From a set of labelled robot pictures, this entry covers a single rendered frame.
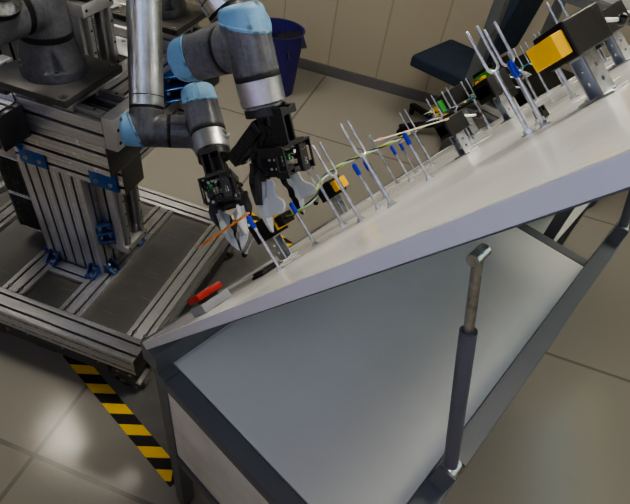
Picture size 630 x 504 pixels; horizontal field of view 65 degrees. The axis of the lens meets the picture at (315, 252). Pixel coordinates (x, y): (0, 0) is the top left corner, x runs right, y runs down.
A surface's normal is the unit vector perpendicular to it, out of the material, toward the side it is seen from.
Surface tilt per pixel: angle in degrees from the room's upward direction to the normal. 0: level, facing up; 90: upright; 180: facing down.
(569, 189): 90
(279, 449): 0
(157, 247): 0
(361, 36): 90
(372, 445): 0
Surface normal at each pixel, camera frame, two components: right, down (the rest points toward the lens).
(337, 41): -0.32, 0.64
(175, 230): 0.13, -0.70
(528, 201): -0.67, 0.46
